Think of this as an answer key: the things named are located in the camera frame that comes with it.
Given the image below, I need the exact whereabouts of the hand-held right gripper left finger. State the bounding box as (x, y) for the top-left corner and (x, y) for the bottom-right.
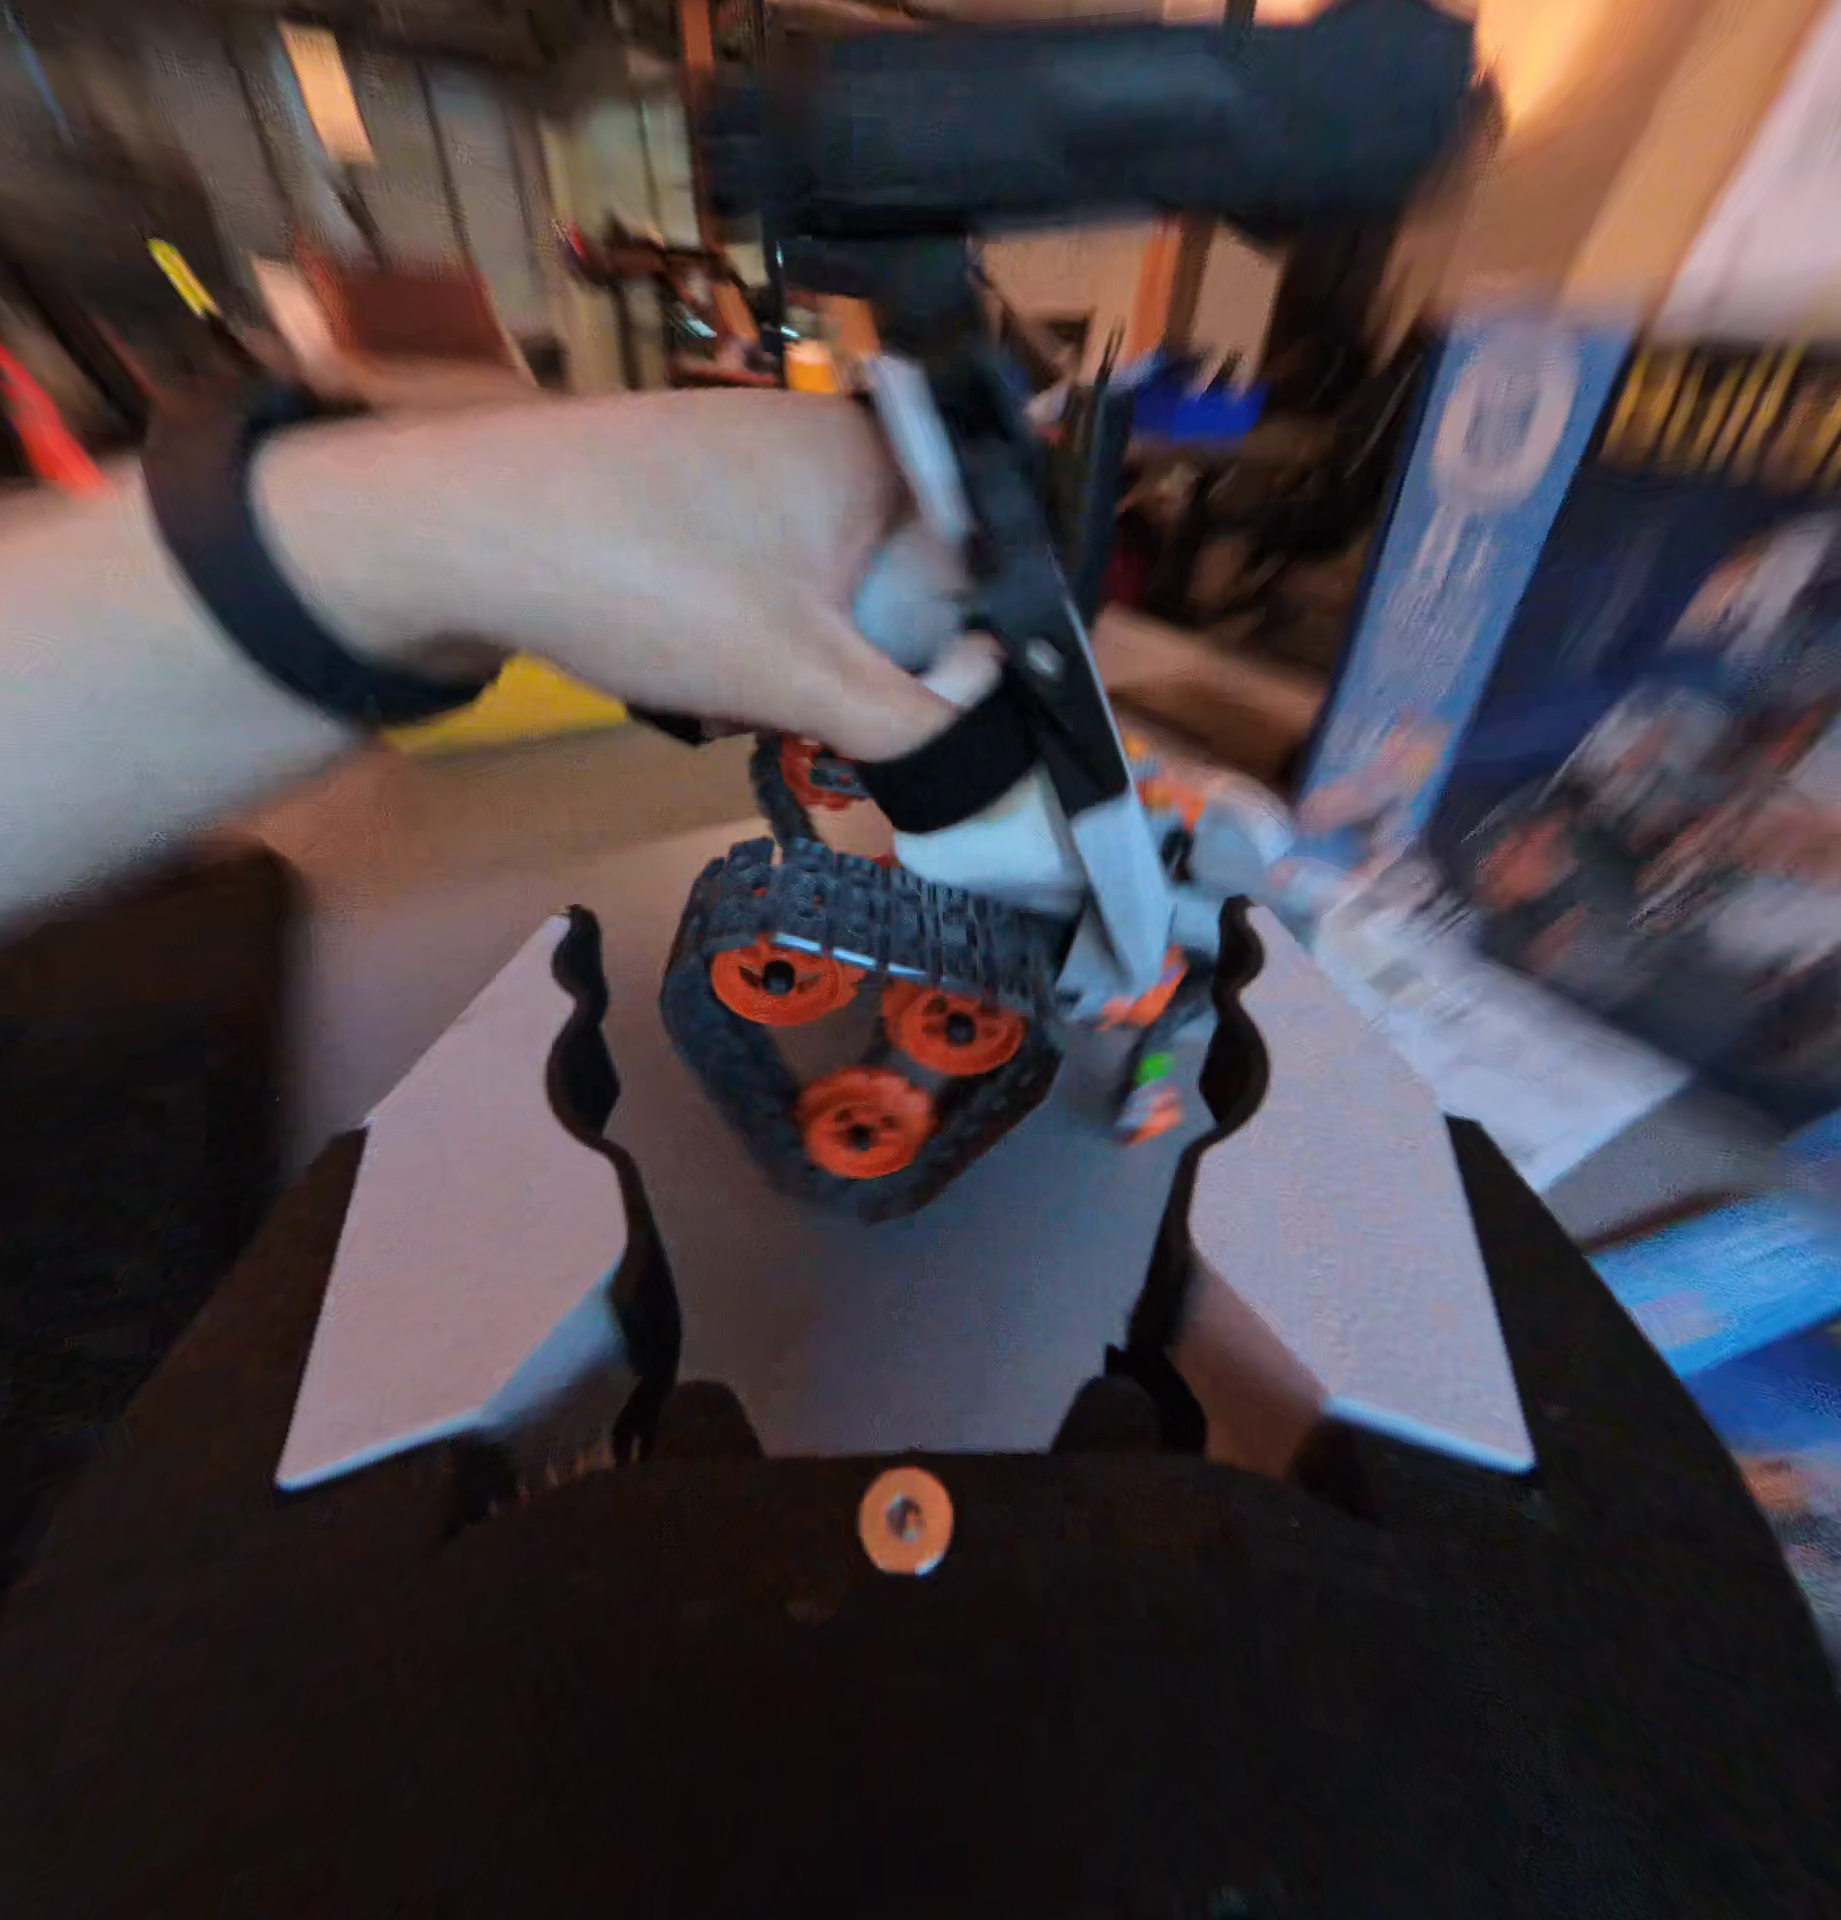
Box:
(274, 903), (687, 1489)

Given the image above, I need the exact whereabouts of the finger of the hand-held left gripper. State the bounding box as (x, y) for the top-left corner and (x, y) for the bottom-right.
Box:
(1063, 786), (1190, 999)

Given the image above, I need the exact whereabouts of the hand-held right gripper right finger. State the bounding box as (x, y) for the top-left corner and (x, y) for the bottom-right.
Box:
(1108, 898), (1537, 1485)

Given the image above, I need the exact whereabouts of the grey orange tracked toy robot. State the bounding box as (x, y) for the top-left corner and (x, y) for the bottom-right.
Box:
(655, 726), (1302, 1223)

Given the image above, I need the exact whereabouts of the person's left forearm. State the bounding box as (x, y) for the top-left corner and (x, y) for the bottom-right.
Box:
(0, 450), (361, 938)

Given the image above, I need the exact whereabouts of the grey desk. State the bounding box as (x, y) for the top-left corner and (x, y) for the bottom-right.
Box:
(244, 720), (1783, 1459)

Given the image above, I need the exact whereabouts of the person's left hand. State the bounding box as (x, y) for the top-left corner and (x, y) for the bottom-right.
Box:
(250, 388), (1009, 764)

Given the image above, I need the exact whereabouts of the open instruction booklet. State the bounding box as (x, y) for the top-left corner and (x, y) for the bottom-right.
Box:
(1304, 877), (1693, 1193)

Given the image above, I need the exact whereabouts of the black perforated chair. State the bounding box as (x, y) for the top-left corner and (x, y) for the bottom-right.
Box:
(0, 838), (296, 1591)

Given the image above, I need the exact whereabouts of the blue leaflet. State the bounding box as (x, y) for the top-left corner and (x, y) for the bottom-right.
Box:
(1585, 1124), (1841, 1384)

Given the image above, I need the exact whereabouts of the yellow storage bin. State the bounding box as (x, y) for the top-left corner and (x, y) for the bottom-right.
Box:
(378, 652), (634, 759)

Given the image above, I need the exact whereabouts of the blue robot kit box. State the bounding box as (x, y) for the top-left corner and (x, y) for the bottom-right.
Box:
(1293, 318), (1841, 1129)

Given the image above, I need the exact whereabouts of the black wristband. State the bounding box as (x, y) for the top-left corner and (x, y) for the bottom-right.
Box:
(140, 379), (491, 733)

